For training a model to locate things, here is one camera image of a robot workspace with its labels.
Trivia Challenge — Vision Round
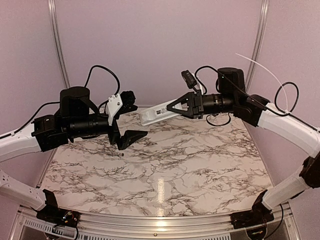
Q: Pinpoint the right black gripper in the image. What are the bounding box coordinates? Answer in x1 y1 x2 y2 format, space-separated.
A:
167 88 237 119

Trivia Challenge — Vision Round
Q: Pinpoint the white remote control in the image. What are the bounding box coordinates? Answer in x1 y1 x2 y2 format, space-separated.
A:
138 99 179 126

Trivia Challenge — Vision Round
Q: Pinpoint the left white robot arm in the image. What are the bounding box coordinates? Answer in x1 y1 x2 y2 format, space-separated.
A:
0 86 148 162

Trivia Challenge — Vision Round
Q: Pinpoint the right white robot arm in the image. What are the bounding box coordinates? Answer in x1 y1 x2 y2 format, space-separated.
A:
166 67 320 224

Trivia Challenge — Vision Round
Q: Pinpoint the white zip tie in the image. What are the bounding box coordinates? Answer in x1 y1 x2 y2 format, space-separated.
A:
234 52 292 115

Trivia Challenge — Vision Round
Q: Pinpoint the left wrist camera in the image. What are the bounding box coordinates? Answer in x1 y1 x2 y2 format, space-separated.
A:
106 90 136 126

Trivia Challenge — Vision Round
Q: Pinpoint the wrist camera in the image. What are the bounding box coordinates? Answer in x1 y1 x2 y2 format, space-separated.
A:
106 90 136 126
181 70 204 94

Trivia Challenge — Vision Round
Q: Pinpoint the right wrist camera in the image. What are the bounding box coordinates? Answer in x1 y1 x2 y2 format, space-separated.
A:
181 70 204 94

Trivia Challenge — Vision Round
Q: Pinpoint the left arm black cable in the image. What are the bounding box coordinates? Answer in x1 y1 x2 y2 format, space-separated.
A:
0 65 121 137

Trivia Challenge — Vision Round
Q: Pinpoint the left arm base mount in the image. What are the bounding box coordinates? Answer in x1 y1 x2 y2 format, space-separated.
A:
36 189 80 228

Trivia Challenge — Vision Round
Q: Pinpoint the right aluminium frame post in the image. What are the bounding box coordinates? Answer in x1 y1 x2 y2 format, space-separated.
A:
246 0 270 88

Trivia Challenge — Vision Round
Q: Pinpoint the aluminium frame post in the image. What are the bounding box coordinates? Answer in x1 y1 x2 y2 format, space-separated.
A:
246 0 270 88
47 0 71 89

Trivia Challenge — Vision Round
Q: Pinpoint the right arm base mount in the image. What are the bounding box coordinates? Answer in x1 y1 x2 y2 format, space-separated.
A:
230 190 275 229

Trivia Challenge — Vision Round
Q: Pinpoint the left aluminium frame post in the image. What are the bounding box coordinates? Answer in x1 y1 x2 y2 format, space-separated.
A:
47 0 71 89

